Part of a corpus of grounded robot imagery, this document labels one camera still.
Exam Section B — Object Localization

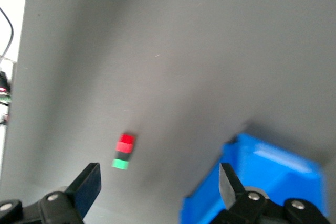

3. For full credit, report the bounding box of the small green cube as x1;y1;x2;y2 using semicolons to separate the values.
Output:
111;158;129;170

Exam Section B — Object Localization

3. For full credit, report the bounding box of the dark device with red light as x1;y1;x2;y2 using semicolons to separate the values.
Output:
0;70;13;104

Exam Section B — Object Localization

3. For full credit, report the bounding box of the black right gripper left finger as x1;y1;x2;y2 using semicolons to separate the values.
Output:
0;162;102;224

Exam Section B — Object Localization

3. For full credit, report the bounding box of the thin black cable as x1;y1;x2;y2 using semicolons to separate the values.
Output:
0;7;14;61

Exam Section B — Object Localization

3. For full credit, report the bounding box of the small red cube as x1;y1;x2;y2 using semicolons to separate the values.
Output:
115;132;136;154

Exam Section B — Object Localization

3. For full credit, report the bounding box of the blue plastic storage bin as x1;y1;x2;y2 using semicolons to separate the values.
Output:
178;132;330;224

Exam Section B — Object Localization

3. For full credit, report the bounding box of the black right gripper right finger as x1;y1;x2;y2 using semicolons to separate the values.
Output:
209;163;331;224

